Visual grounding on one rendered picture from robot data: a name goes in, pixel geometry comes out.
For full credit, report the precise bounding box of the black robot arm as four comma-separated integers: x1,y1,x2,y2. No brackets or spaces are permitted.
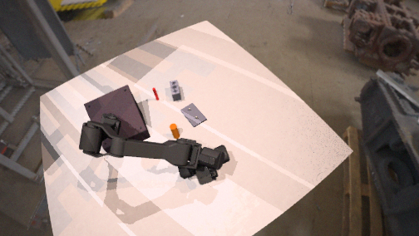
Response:
79,113,225,185

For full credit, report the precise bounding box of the orange cylinder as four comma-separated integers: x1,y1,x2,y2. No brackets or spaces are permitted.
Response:
170,124,180,139

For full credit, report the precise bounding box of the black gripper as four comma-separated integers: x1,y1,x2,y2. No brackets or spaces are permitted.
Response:
178,145,230,179

